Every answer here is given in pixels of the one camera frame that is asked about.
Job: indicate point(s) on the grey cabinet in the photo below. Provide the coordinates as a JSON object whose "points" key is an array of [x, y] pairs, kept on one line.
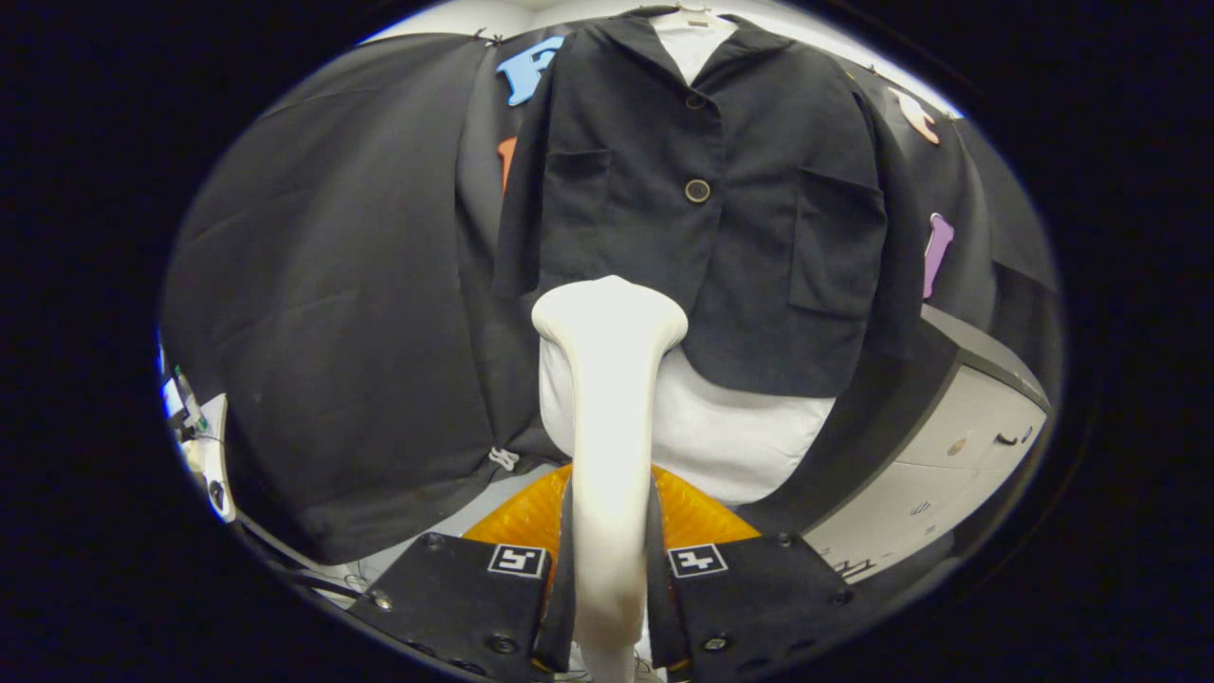
{"points": [[948, 474]]}

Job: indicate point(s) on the white garment steamer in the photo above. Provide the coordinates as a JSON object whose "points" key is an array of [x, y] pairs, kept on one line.
{"points": [[612, 427]]}

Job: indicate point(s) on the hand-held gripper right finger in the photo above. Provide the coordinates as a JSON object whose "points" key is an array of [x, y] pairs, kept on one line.
{"points": [[662, 607]]}

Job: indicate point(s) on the black backdrop cloth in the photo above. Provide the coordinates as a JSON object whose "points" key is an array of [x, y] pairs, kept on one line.
{"points": [[332, 332]]}

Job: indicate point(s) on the black jacket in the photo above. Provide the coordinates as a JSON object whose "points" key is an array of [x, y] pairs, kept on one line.
{"points": [[759, 285]]}

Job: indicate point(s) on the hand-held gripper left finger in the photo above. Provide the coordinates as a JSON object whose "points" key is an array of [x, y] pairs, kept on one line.
{"points": [[562, 607]]}

